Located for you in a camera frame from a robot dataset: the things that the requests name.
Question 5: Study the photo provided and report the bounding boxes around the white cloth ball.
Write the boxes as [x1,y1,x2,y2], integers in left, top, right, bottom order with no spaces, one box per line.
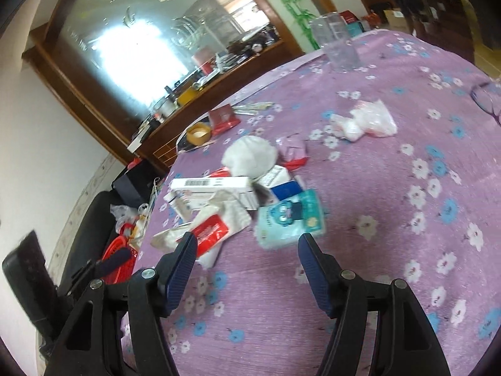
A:
[221,135,278,179]

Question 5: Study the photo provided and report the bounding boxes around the pink foil packet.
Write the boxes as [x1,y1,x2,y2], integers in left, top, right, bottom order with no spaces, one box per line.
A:
[275,133,310,171]

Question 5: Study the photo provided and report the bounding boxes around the white plastic bag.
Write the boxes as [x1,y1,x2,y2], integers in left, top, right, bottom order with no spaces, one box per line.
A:
[329,99,398,142]

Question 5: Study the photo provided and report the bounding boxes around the long white barcode box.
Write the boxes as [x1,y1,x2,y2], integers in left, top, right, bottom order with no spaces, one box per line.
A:
[169,176,259,210]

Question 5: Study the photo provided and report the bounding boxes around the metal pot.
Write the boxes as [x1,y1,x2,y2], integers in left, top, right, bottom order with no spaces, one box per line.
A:
[152,96,178,118]

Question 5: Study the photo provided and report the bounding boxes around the white flat board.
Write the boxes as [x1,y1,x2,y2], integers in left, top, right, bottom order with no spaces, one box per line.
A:
[127,135,151,153]

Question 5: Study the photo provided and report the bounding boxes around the yellow box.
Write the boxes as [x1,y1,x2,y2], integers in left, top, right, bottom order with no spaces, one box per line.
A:
[177,87,198,106]

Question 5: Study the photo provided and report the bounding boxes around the wood framed mirror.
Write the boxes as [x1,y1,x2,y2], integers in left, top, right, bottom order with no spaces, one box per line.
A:
[21,0,325,165]

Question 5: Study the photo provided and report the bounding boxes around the small white paper box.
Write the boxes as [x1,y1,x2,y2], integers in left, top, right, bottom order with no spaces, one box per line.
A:
[163,190,214,220]

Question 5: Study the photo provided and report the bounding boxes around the paper-wrapped chopsticks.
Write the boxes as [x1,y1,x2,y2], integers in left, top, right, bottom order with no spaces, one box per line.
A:
[233,102,275,115]

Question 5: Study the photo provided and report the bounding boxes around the blue white medicine box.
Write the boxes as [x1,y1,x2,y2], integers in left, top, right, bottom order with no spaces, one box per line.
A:
[256,164,308,204]

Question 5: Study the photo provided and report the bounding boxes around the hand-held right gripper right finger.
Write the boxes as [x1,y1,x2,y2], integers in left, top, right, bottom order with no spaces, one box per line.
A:
[297,233,451,376]

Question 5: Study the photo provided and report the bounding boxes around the teal tissue packet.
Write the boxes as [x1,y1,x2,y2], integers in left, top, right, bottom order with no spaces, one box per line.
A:
[255,189,326,251]

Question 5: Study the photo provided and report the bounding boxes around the brown tape roll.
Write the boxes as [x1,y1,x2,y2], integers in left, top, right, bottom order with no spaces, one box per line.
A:
[186,122,213,145]

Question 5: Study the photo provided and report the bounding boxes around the eyeglasses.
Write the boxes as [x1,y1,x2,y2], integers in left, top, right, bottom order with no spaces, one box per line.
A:
[470,82,501,126]

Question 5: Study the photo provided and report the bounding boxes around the black leather sofa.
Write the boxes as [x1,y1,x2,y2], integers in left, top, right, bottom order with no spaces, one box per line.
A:
[57,190,130,302]

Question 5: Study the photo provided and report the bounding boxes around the red wallet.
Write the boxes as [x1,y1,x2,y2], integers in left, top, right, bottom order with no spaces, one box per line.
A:
[207,104,241,131]

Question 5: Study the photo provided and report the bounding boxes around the clear crumpled plastic bag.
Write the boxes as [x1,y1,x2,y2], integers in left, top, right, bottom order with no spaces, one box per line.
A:
[110,204,139,228]

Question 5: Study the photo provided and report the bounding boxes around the wooden sideboard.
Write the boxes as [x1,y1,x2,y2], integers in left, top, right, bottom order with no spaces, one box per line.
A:
[127,39,306,175]

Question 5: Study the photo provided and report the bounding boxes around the purple floral tablecloth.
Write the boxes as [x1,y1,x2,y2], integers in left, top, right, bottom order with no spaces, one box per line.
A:
[119,27,501,376]

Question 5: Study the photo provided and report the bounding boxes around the black paper bag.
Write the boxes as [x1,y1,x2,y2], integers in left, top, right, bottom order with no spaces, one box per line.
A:
[111,160,165,204]

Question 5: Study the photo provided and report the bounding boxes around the cardboard box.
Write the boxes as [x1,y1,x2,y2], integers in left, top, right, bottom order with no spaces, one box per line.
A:
[383,9,410,30]

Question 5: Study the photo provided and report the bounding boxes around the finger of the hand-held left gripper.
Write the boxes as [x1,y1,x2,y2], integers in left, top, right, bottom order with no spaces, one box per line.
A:
[96,248,132,278]

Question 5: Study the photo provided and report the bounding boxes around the red white snack packet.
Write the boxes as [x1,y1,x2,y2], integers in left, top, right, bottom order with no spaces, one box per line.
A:
[151,213,231,269]

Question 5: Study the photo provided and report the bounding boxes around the red plastic basket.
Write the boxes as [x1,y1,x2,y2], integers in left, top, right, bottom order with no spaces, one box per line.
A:
[101,235,138,285]

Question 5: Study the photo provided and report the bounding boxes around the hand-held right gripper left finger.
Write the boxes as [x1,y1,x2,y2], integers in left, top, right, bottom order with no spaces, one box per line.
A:
[45,232,198,376]

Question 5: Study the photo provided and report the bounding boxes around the clear plastic pitcher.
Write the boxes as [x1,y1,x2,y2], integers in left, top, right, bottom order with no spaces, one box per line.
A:
[310,13,361,73]

